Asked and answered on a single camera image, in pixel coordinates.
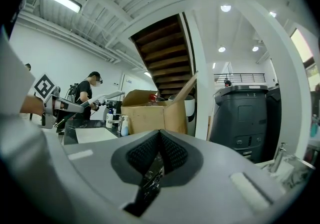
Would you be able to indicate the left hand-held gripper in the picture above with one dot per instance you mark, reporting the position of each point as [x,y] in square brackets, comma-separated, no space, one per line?
[51,108]

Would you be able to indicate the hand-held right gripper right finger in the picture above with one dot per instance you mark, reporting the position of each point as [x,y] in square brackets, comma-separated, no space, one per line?
[207,168]

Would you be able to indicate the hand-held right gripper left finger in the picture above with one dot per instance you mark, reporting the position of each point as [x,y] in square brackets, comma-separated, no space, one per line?
[117,168]

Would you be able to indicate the person's left forearm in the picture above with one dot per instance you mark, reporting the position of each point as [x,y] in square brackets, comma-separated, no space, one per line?
[31,105]

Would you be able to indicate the white sink basin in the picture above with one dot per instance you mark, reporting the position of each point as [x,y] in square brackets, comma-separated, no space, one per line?
[96,135]

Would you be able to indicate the white soap bottle blue cap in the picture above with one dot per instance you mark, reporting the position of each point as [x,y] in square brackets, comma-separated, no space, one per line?
[109,119]

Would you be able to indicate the white foam pump bottle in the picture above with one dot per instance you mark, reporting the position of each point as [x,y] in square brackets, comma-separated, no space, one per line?
[124,125]

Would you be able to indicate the square chrome faucet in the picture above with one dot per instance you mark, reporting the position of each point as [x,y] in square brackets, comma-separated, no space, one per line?
[117,118]

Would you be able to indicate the large black machine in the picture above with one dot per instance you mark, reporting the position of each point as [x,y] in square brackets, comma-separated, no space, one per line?
[240,120]

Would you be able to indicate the open cardboard box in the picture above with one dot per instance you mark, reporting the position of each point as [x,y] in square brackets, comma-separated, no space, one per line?
[152,115]

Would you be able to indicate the round chrome faucet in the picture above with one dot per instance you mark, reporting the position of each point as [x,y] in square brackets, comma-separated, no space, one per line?
[278,158]

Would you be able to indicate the white marble sink cabinet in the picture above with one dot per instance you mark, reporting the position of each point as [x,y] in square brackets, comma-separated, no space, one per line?
[285,170]

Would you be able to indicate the red plastic bottle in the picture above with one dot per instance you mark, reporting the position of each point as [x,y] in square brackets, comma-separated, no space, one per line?
[153,97]

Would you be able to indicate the black metal railing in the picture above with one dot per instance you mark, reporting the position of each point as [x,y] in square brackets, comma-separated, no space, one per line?
[240,77]

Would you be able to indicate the wooden staircase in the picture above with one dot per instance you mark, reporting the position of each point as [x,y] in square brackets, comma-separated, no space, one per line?
[167,58]

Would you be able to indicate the round ceiling light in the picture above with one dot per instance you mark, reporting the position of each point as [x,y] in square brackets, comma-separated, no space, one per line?
[222,49]
[255,49]
[225,8]

